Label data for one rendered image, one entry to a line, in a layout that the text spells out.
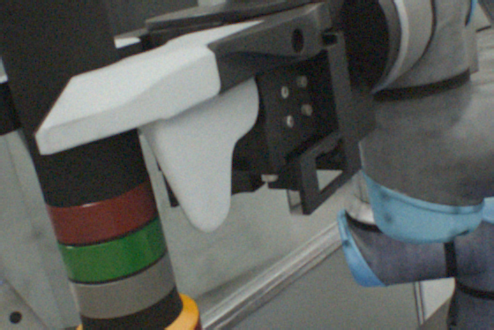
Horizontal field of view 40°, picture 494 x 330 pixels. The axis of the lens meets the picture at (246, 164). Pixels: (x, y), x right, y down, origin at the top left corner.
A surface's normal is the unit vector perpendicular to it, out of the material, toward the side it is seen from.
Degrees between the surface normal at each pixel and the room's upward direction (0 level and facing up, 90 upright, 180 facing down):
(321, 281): 90
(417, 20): 93
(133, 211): 90
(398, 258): 100
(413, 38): 105
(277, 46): 90
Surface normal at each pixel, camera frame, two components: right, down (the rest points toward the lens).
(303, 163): 0.83, 0.01
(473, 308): -0.76, 0.04
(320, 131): -0.53, 0.35
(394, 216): -0.71, 0.38
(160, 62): 0.19, -0.58
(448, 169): -0.08, 0.40
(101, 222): 0.19, 0.27
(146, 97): 0.68, 0.10
